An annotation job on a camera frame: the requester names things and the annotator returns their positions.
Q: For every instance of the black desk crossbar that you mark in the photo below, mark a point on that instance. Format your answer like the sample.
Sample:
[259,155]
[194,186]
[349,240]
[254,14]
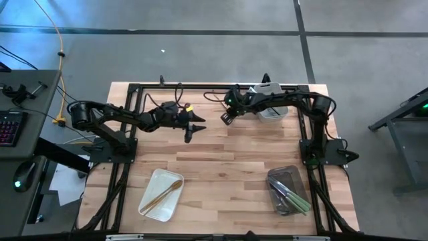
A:
[60,154]

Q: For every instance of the white rectangular tray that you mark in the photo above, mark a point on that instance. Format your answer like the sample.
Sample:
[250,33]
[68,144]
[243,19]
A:
[167,214]

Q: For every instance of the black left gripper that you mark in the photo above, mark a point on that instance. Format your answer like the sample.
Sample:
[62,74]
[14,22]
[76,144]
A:
[174,117]

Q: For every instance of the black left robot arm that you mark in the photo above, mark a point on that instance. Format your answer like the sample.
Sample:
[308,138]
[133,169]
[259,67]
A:
[110,115]

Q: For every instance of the black computer mouse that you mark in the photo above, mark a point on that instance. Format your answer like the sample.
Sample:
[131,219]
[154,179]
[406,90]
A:
[23,177]

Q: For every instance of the black clamp tool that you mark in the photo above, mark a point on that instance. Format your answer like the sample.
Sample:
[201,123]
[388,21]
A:
[18,93]

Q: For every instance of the white bracket plate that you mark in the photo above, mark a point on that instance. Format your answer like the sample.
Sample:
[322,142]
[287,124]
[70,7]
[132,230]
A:
[311,238]
[123,237]

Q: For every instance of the dark clear plastic bin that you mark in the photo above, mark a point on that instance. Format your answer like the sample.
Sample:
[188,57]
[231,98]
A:
[291,172]

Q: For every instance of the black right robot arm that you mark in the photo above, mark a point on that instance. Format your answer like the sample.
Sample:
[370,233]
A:
[291,98]

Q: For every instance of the black table edge clamp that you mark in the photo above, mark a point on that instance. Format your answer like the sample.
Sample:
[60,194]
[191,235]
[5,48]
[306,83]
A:
[266,79]
[162,80]

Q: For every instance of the black backlit keyboard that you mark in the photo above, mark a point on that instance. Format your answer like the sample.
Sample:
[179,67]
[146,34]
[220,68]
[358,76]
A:
[10,129]

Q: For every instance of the black metal table frame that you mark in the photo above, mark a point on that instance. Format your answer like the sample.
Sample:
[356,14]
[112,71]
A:
[200,86]

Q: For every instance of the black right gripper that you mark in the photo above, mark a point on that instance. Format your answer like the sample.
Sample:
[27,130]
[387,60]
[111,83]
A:
[239,100]

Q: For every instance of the grey desk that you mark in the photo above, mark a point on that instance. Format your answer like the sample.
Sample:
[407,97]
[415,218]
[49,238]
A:
[33,117]

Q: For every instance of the white plastic bin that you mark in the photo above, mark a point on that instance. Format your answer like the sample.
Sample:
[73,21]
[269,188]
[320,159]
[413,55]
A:
[277,116]

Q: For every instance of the white paper sheet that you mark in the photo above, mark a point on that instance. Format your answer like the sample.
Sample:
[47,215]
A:
[67,187]

